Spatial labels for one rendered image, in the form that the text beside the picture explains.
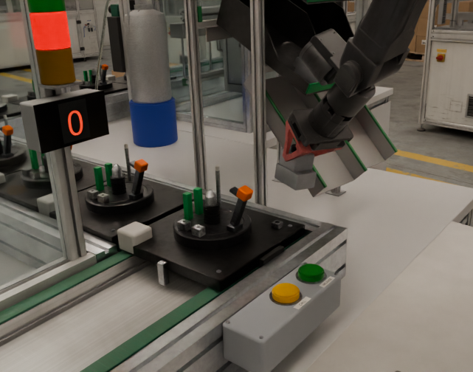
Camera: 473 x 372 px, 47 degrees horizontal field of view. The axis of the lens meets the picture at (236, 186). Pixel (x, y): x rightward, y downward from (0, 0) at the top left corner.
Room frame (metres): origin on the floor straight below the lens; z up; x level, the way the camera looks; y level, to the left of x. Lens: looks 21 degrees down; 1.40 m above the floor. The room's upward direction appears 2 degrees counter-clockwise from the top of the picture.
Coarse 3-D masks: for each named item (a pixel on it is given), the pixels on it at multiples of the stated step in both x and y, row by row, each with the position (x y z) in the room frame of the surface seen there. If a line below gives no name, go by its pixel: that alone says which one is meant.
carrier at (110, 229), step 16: (128, 160) 1.10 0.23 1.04; (96, 176) 1.06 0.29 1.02; (112, 176) 1.04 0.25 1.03; (128, 176) 1.10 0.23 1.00; (80, 192) 1.10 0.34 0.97; (96, 192) 1.01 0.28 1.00; (112, 192) 1.04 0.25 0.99; (128, 192) 1.04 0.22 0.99; (144, 192) 1.04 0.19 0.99; (160, 192) 1.08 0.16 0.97; (176, 192) 1.08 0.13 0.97; (80, 208) 1.01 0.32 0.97; (96, 208) 0.98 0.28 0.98; (112, 208) 0.97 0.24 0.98; (128, 208) 0.98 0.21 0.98; (144, 208) 1.00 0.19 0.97; (160, 208) 1.00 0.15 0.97; (176, 208) 1.00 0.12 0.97; (96, 224) 0.93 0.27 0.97; (112, 224) 0.93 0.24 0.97; (112, 240) 0.88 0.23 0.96
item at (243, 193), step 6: (246, 186) 0.84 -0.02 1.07; (234, 192) 0.84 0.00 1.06; (240, 192) 0.82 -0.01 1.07; (246, 192) 0.82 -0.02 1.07; (252, 192) 0.83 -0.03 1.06; (240, 198) 0.83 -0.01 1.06; (246, 198) 0.82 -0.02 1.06; (240, 204) 0.83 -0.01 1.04; (234, 210) 0.84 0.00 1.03; (240, 210) 0.83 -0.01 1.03; (234, 216) 0.84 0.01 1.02; (240, 216) 0.84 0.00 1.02; (234, 222) 0.84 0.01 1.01
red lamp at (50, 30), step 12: (60, 12) 0.80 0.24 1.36; (36, 24) 0.79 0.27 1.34; (48, 24) 0.79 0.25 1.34; (60, 24) 0.79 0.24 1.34; (36, 36) 0.79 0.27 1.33; (48, 36) 0.78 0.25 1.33; (60, 36) 0.79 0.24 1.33; (36, 48) 0.79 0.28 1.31; (48, 48) 0.78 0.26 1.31; (60, 48) 0.79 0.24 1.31
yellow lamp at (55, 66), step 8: (64, 48) 0.80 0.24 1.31; (40, 56) 0.79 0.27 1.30; (48, 56) 0.78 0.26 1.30; (56, 56) 0.79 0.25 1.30; (64, 56) 0.79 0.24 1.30; (40, 64) 0.79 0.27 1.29; (48, 64) 0.78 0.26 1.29; (56, 64) 0.79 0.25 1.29; (64, 64) 0.79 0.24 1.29; (72, 64) 0.81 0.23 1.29; (40, 72) 0.79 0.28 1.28; (48, 72) 0.79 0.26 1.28; (56, 72) 0.79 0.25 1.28; (64, 72) 0.79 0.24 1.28; (72, 72) 0.80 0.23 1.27; (48, 80) 0.79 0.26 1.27; (56, 80) 0.79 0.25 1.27; (64, 80) 0.79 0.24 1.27; (72, 80) 0.80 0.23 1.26
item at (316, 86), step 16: (224, 0) 1.16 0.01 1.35; (240, 0) 1.20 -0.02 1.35; (272, 0) 1.24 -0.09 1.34; (288, 0) 1.20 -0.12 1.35; (224, 16) 1.16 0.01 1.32; (240, 16) 1.13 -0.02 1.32; (272, 16) 1.24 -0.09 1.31; (288, 16) 1.20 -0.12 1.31; (304, 16) 1.17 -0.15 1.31; (240, 32) 1.13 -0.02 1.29; (272, 32) 1.21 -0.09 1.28; (288, 32) 1.20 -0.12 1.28; (304, 32) 1.17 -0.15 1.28; (272, 48) 1.06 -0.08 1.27; (288, 48) 1.16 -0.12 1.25; (272, 64) 1.06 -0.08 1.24; (288, 64) 1.09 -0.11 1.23; (288, 80) 1.03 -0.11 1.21; (304, 80) 1.00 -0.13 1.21
